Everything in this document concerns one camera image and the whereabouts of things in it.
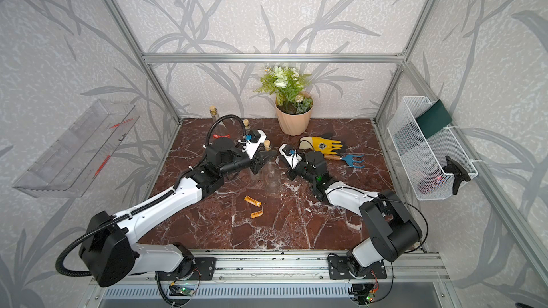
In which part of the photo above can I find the tall slim glass bottle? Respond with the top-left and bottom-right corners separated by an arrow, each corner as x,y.
261,140 -> 281,195

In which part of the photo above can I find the short glass bottle gold label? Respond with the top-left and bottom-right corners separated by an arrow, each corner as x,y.
243,119 -> 251,135

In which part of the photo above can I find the peeled white label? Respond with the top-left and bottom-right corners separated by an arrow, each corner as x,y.
244,195 -> 262,208

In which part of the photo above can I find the peeled gold label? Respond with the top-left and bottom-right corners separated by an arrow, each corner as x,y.
251,209 -> 264,219

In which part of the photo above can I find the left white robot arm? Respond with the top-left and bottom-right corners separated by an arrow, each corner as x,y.
55,130 -> 276,287

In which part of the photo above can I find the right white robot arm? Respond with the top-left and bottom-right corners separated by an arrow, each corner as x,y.
280,145 -> 422,277

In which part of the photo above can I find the glass bottle with red label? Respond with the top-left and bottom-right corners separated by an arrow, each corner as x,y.
209,105 -> 225,128

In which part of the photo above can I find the black spray bottle trigger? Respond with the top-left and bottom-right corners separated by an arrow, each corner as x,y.
442,155 -> 472,195

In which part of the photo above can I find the yellow gardening glove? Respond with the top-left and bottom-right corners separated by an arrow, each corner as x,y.
299,136 -> 343,155

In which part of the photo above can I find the blue hand rake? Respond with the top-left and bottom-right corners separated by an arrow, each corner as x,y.
324,154 -> 364,168

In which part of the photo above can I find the pink flower pot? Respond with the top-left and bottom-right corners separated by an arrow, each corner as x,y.
275,91 -> 313,136

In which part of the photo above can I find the green artificial plant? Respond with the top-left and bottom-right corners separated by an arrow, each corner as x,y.
254,66 -> 313,115

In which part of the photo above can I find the dark green card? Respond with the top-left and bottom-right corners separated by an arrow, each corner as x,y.
416,99 -> 452,139

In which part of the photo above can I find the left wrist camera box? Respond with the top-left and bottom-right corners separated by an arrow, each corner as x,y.
243,129 -> 267,159

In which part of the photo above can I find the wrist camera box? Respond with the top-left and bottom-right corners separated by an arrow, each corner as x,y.
279,144 -> 302,169
243,129 -> 267,159

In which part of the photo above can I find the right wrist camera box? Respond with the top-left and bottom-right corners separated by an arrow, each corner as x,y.
279,144 -> 302,169

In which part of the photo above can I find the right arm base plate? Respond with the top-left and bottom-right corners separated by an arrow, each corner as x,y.
327,252 -> 388,279

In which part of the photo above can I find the white mesh wall basket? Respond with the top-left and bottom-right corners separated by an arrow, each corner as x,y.
388,96 -> 478,201

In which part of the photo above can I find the aluminium front rail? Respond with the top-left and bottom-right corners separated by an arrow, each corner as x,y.
98,250 -> 450,285

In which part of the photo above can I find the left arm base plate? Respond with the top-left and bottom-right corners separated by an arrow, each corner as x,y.
188,258 -> 217,281

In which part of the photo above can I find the clear plastic wall shelf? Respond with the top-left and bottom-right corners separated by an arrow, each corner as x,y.
13,99 -> 140,198

